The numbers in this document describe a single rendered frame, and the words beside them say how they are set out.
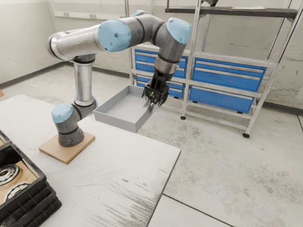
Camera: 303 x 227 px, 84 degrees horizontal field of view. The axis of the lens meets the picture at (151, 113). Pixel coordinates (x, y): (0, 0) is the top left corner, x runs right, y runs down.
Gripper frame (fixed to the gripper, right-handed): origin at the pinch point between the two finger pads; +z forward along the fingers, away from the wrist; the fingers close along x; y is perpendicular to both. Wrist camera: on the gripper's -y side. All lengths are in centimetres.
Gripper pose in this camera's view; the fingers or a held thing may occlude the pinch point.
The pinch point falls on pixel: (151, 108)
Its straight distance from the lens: 72.5
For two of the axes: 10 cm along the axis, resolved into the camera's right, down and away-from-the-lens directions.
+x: 8.8, 4.5, -1.3
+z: -2.7, 7.1, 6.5
